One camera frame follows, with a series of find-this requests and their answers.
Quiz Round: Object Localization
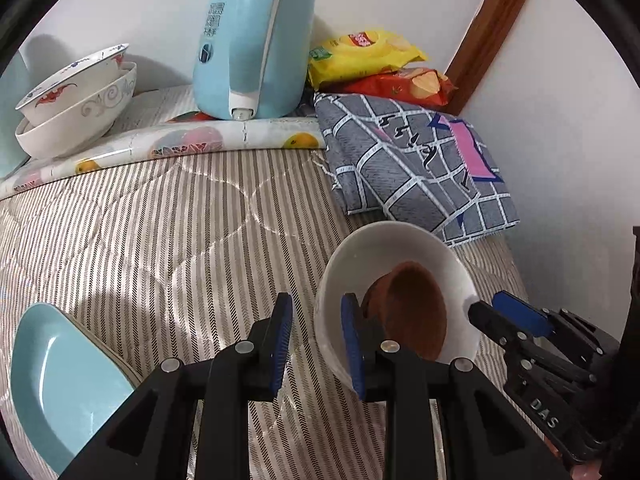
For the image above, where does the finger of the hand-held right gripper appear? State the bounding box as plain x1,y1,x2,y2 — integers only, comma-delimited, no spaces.
491,291,556,338
467,300,533,348

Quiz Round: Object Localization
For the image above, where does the white ceramic bowl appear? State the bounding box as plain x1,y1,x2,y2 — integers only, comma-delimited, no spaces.
314,221,482,390

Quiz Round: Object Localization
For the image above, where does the rolled floral oilcloth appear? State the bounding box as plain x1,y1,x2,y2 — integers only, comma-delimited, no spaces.
0,116,328,201

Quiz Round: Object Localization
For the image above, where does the blue electric kettle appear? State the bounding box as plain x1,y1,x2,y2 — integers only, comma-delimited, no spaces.
192,0,318,122

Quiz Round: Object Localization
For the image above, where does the small brown bowl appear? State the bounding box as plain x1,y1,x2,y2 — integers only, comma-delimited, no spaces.
386,261,448,363
361,272,396,321

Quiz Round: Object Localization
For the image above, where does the striped quilted table cover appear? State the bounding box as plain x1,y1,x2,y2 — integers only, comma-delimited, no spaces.
0,147,531,480

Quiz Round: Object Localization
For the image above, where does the white bowl with grey swirls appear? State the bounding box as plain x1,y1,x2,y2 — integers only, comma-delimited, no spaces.
15,61,138,160

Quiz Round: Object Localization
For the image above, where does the brown wooden door frame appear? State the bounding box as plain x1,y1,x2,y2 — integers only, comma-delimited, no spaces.
445,0,540,117

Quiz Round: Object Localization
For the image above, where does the yellow chips bag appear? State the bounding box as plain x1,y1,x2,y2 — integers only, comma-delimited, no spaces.
307,30,428,88

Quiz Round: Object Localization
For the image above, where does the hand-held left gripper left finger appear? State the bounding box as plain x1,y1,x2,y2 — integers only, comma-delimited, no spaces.
59,292,296,480

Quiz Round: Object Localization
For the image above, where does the red chips bag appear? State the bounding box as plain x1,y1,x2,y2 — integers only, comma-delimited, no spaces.
345,67,458,108

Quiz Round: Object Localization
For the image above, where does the blue plastic plate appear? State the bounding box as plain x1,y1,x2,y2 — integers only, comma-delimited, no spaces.
9,302,138,476

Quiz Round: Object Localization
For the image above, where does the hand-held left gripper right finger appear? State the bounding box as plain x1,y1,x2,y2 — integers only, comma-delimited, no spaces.
341,294,573,480

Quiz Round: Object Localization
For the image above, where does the red and blue patterned bowl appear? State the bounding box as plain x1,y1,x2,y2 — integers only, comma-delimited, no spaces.
15,43,130,128

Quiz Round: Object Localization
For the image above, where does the blue thermos jug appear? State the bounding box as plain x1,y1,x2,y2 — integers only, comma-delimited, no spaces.
0,55,31,178

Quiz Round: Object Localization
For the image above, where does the grey checked folded cloth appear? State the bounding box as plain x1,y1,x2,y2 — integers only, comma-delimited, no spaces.
314,91,521,248

